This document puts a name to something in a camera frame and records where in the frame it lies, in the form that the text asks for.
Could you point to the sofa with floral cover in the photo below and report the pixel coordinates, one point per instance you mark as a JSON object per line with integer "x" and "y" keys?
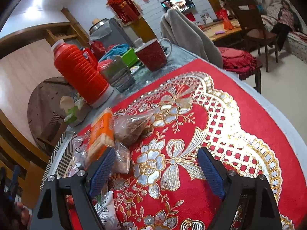
{"x": 295, "y": 43}

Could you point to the wooden chair left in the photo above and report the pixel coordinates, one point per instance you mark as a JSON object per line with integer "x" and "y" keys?
{"x": 52, "y": 132}

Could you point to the grey garment on chair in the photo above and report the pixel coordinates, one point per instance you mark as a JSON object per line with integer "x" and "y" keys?
{"x": 177, "y": 28}

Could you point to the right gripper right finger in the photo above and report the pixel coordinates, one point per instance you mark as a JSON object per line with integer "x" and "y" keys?
{"x": 260, "y": 210}

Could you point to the red thermos flask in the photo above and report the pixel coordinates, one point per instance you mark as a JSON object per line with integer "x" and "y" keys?
{"x": 81, "y": 73}

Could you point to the seated person on sofa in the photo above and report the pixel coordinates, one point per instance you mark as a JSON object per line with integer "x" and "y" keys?
{"x": 288, "y": 21}

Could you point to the red cushion on stool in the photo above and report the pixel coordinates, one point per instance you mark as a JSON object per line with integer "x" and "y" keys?
{"x": 238, "y": 61}

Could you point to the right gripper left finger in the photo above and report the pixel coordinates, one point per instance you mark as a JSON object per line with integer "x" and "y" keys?
{"x": 51, "y": 211}

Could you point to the clear bag brown snacks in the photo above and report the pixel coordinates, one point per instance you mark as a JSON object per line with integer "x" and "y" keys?
{"x": 128, "y": 128}

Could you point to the green tissue pack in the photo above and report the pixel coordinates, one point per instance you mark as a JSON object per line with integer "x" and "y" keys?
{"x": 75, "y": 109}

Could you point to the wooden chair right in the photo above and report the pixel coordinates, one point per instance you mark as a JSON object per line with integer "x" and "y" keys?
{"x": 251, "y": 23}

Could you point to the red mug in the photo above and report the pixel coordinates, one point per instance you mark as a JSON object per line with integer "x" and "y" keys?
{"x": 152, "y": 55}

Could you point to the red chinese knot left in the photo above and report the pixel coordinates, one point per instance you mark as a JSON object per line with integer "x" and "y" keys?
{"x": 126, "y": 11}

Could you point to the steel pot on fridge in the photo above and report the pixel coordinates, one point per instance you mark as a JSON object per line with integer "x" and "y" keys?
{"x": 96, "y": 24}

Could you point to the round wooden tabletop leaning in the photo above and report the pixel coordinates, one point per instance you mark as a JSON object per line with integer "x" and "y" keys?
{"x": 43, "y": 101}

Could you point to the wall television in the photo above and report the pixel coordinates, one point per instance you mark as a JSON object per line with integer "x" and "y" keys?
{"x": 180, "y": 5}

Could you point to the clear drinking glass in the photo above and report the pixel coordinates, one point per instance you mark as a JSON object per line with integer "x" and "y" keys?
{"x": 116, "y": 72}

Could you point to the striped white shallow box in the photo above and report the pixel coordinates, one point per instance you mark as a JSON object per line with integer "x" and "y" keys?
{"x": 60, "y": 158}

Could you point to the green box on table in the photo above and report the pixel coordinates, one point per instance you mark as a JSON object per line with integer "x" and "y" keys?
{"x": 130, "y": 58}

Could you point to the white snack packet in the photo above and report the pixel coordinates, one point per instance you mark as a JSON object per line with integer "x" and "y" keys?
{"x": 105, "y": 208}

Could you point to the wooden chair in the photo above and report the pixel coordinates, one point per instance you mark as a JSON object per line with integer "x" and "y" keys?
{"x": 251, "y": 23}
{"x": 52, "y": 132}

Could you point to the orange soda cracker pack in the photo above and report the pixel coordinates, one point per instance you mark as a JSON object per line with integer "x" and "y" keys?
{"x": 101, "y": 136}

